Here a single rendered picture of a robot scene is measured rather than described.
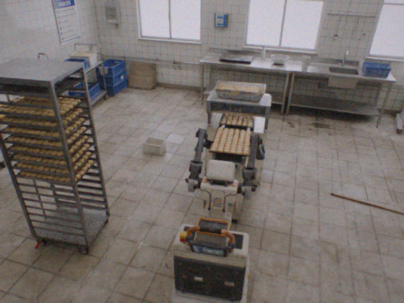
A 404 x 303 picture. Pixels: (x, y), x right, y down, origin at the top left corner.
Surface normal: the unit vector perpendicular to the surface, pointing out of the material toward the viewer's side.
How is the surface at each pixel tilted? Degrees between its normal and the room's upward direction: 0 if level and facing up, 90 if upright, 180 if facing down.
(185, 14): 90
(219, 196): 81
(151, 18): 90
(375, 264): 0
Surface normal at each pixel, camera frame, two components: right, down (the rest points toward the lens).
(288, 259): 0.01, -0.85
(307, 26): -0.29, 0.50
